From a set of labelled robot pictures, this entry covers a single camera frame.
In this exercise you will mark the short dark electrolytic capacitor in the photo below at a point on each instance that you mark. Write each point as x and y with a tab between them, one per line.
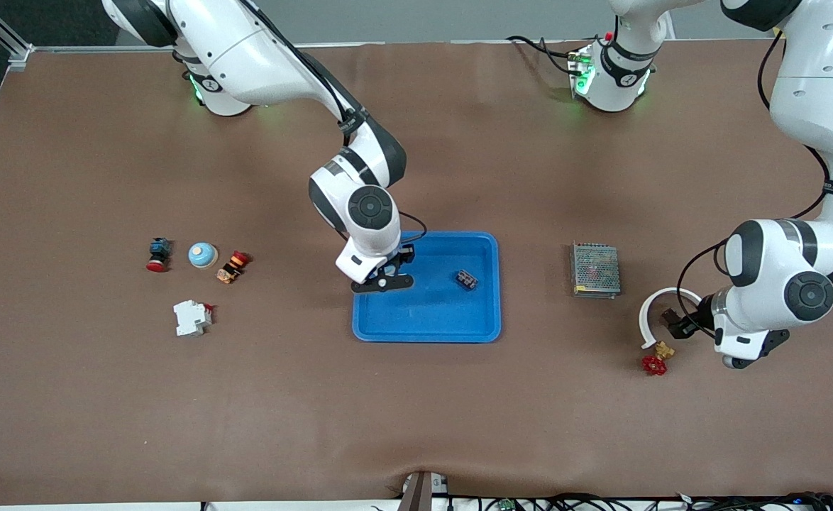
467	279

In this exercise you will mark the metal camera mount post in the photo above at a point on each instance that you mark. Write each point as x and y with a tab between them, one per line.
420	493

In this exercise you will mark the brass valve red handwheel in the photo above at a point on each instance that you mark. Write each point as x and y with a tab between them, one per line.
654	365

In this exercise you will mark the white circuit breaker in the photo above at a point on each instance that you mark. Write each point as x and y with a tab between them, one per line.
191	319

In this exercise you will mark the metal mesh power supply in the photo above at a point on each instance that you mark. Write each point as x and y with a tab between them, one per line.
595	270

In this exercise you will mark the red emergency stop button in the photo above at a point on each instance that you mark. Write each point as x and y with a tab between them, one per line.
159	254

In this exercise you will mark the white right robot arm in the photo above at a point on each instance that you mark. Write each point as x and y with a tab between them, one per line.
246	50

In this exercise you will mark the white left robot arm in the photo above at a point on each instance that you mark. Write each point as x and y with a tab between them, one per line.
771	262

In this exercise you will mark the blue plastic tray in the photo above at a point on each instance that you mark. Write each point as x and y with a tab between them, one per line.
445	312

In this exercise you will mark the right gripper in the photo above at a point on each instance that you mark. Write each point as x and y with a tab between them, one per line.
403	256

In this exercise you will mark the orange red push switch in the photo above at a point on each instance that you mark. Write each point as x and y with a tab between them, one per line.
233	267

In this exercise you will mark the white semicircular pipe clamp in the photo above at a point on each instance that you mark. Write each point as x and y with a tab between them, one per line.
642	319

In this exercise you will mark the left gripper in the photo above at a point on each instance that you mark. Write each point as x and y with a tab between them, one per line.
690	319

